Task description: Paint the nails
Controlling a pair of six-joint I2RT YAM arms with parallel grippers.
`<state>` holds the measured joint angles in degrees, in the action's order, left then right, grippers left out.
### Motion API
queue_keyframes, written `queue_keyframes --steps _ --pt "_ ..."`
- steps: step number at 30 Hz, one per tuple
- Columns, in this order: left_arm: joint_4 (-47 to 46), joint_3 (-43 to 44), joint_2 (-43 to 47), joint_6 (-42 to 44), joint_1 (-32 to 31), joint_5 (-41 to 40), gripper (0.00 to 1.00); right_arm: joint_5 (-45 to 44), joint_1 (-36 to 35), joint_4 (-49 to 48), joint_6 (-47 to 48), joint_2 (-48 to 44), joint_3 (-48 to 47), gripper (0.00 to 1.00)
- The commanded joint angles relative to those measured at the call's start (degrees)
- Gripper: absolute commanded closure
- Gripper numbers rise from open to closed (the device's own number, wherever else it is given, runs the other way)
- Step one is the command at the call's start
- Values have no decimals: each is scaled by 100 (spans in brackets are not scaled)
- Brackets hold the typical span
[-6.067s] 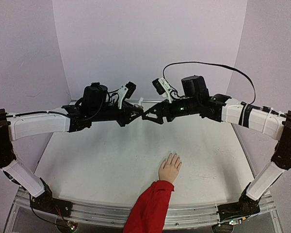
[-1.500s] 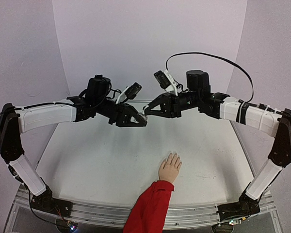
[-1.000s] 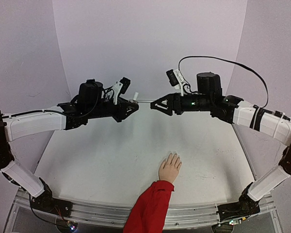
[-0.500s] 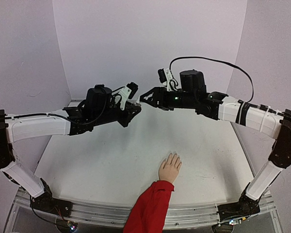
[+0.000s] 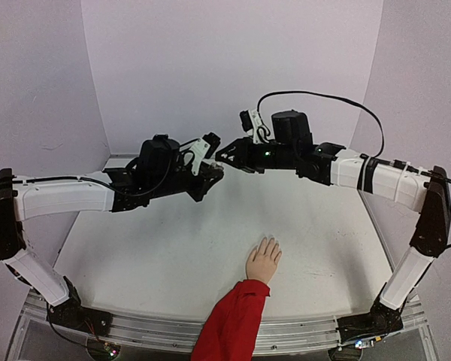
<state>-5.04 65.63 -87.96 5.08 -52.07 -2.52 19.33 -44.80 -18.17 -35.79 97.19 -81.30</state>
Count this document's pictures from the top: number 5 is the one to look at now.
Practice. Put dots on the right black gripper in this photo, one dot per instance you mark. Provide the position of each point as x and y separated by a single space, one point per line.
244 155

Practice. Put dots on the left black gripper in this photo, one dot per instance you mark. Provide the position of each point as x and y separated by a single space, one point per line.
207 183

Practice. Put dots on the glitter nail polish bottle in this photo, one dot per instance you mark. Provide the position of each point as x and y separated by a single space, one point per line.
217 167

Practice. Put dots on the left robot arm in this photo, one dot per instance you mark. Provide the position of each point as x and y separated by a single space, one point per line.
37 225

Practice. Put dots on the red sleeve forearm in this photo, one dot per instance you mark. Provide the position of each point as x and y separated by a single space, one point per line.
232 327

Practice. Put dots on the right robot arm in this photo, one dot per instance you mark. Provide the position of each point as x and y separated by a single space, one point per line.
402 218

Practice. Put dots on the mannequin hand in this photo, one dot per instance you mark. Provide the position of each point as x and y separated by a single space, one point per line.
263 261

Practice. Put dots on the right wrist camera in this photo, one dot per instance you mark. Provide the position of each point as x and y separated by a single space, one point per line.
254 126

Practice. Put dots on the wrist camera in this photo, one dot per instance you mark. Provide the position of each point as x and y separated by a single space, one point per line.
254 126
203 148

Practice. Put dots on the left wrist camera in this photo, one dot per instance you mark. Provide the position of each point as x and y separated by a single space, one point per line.
203 148

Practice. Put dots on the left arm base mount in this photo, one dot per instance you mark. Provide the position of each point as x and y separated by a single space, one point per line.
72 314

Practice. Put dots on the aluminium table frame rail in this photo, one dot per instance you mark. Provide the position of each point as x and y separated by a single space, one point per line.
230 331

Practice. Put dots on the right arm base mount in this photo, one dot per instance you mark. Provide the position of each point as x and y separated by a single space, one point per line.
379 321

